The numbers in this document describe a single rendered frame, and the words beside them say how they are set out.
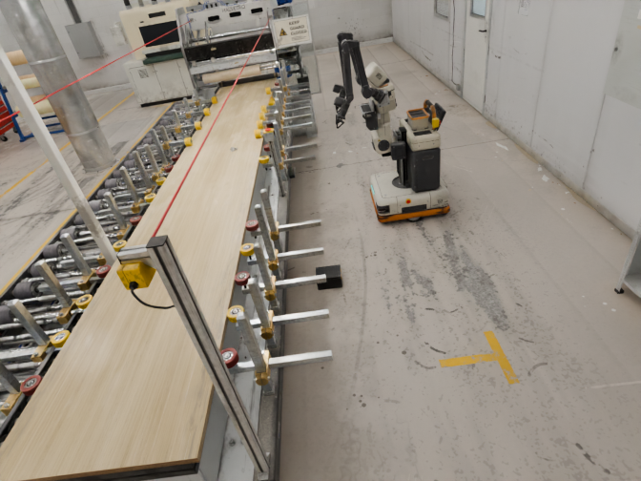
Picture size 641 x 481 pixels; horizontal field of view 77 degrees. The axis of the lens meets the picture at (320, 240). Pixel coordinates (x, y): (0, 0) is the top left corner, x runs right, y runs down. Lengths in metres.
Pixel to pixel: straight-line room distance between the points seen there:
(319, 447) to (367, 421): 0.30
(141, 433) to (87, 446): 0.19
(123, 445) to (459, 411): 1.69
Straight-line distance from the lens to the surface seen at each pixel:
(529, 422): 2.57
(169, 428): 1.63
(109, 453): 1.69
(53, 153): 2.43
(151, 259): 0.95
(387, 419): 2.49
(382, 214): 3.77
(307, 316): 1.88
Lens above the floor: 2.14
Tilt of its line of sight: 34 degrees down
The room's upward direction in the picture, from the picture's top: 11 degrees counter-clockwise
